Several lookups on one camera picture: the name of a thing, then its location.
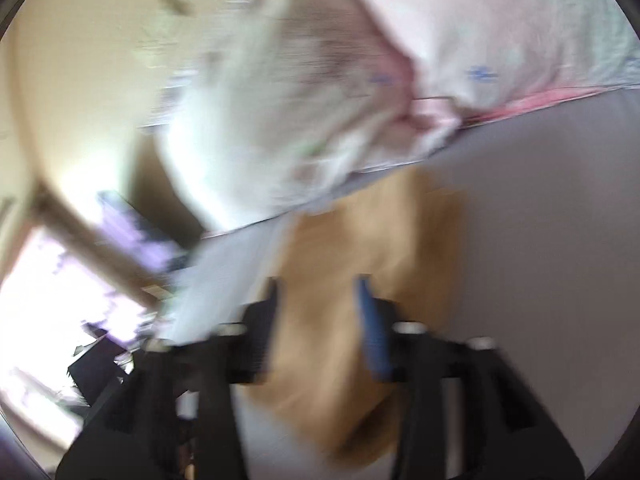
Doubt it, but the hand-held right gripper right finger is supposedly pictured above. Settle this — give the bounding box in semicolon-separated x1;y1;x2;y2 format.
354;274;586;480

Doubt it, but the pink patterned quilt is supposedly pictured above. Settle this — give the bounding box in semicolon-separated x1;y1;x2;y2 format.
335;0;640;126

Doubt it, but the dark furniture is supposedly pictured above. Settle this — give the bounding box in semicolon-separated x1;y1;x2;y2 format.
67;327;131;406

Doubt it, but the tan garment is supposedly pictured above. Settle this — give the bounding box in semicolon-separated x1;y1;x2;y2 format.
247;170;463;467

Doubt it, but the window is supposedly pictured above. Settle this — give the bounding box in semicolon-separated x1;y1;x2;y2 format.
0;180;166;461

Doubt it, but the white patterned blanket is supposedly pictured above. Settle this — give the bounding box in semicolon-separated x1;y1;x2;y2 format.
140;0;466;233

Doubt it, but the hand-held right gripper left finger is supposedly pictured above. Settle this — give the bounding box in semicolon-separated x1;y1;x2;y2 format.
55;276;281;480

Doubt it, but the lavender bed sheet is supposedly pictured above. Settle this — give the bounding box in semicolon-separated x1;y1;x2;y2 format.
150;85;640;480

